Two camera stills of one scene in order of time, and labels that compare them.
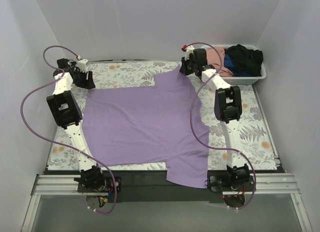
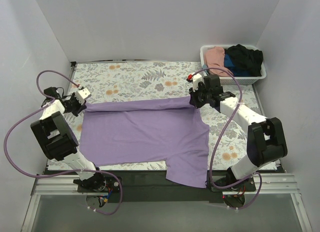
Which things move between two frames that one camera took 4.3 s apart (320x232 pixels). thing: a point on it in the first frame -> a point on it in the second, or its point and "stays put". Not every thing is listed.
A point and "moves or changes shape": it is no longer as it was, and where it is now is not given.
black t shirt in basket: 251,60 stays put
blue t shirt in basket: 237,71 stays put
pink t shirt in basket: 213,59 stays put
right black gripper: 187,67 -> 196,99
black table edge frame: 153,186 stays put
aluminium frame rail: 275,184 stays put
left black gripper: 82,79 -> 78,106
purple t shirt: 162,125 moves or changes shape
